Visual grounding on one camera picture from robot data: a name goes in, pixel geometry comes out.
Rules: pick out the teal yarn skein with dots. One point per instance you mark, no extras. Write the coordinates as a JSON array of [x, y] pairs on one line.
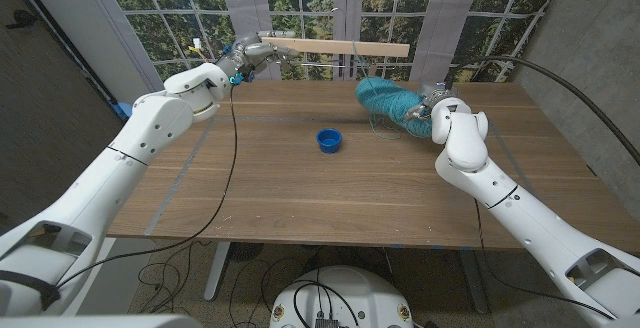
[[390, 100]]

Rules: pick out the grey table leg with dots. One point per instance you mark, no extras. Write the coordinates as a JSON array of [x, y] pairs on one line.
[[474, 283]]

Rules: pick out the small blue bowl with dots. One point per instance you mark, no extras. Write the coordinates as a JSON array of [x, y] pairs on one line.
[[329, 140]]

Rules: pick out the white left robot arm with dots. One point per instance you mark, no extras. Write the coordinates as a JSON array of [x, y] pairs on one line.
[[125, 158]]

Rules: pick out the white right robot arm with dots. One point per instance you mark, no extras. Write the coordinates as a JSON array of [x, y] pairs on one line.
[[500, 193]]

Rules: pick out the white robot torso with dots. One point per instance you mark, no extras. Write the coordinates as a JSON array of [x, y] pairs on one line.
[[340, 298]]

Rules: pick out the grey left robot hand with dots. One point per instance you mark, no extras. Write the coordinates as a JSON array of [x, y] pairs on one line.
[[250, 53]]

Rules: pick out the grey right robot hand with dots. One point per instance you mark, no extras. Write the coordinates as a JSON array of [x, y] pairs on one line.
[[435, 93]]

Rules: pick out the printed window backdrop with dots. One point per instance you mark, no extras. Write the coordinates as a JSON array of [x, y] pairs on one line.
[[300, 8]]

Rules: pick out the white table leg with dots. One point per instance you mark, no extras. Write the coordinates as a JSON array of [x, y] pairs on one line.
[[217, 268]]

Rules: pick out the small blue object by wall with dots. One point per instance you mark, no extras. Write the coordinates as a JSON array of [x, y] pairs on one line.
[[122, 110]]

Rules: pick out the wooden strip with metal clips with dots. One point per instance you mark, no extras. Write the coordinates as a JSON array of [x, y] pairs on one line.
[[340, 46]]

